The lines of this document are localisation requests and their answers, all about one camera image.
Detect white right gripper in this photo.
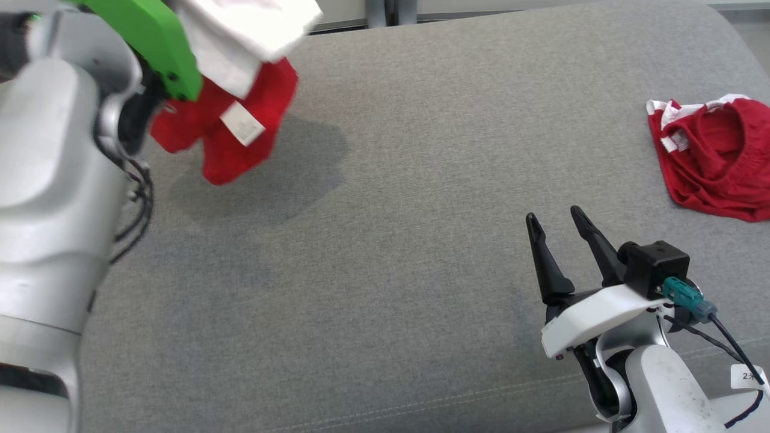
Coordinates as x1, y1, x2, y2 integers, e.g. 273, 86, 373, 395
525, 205, 673, 361

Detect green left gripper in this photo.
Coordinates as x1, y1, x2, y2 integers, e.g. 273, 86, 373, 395
75, 0, 203, 102

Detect red shirt with white sleeves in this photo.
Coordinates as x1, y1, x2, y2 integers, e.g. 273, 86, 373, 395
150, 0, 324, 186

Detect red Bulls 23 shorts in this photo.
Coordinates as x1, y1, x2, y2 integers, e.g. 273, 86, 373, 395
646, 93, 770, 224

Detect grey fabric sofa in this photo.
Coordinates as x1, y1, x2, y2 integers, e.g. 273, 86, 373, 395
77, 0, 770, 433

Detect black cable with teal plug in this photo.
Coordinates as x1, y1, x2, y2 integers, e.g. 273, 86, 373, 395
661, 276, 768, 429

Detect black cable bundle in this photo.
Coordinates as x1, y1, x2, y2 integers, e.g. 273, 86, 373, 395
110, 153, 155, 266

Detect small white cable label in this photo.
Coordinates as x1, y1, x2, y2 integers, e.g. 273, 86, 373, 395
730, 364, 768, 391

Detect grey vertical post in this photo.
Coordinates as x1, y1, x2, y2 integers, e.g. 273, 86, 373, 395
366, 0, 419, 29

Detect dark wall baseboard strip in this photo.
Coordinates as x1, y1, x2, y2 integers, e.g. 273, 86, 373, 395
310, 7, 602, 35

